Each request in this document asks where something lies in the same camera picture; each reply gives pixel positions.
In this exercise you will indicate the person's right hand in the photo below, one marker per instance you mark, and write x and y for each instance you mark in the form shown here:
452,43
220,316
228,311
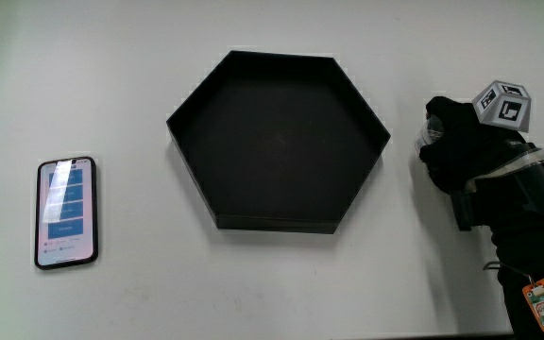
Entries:
465,151

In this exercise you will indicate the person's right forearm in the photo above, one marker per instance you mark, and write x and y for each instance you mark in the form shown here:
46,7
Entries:
532,250

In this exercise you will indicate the white desk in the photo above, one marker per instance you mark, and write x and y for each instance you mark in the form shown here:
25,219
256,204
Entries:
125,94

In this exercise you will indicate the black hexagonal tray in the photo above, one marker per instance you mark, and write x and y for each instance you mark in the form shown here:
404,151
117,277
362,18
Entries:
277,151

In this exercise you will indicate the black smartphone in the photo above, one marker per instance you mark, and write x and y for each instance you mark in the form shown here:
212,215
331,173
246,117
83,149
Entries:
66,212

